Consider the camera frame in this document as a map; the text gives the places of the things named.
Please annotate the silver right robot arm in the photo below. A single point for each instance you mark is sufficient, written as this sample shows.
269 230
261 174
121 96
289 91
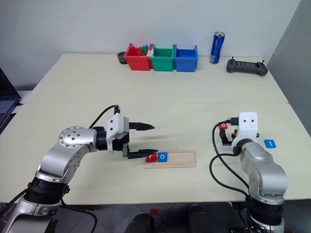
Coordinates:
261 167

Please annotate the blue plastic bin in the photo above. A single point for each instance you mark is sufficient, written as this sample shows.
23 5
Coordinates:
185 64

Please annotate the wooden letter tray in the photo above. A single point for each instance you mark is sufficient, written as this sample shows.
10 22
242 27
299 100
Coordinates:
181 160

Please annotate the red letter r block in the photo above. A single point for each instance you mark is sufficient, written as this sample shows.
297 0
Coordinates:
151 158

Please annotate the blue drink can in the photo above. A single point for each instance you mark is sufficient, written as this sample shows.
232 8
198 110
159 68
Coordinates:
216 48

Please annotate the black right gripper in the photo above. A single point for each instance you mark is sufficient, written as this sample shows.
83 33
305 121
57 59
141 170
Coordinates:
229 142

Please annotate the dark laptop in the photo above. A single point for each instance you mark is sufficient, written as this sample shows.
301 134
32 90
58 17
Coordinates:
7 97

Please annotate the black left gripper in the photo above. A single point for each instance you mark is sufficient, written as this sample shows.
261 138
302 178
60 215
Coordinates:
125 143

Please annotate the black round dish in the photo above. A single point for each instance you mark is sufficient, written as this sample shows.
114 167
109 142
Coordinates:
121 58

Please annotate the white toy brick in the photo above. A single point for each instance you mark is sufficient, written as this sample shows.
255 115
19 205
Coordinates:
150 53

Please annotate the green toy brick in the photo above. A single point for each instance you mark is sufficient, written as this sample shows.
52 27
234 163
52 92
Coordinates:
143 50

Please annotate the blue letter o block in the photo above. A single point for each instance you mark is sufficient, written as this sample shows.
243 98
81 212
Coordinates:
162 156

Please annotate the red letter b block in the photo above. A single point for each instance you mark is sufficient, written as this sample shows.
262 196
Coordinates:
223 125

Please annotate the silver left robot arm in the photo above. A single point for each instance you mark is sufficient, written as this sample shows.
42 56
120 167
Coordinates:
73 142

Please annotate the blue letter t block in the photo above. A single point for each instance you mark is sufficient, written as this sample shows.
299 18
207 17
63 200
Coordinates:
270 143

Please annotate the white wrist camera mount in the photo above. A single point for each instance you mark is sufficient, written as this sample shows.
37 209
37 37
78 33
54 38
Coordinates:
116 123
247 126

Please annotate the red plastic bin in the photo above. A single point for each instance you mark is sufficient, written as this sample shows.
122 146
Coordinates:
136 60

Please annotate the black handheld controller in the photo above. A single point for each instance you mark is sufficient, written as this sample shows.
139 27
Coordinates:
246 66

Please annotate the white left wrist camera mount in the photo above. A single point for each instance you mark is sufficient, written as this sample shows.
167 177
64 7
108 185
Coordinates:
116 123

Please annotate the blue toy brick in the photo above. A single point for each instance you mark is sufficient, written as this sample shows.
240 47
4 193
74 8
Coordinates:
145 46

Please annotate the green plastic bin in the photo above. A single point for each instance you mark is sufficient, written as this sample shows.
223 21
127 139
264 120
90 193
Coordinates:
162 63

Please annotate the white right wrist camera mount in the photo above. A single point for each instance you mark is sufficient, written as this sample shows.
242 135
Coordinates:
247 126

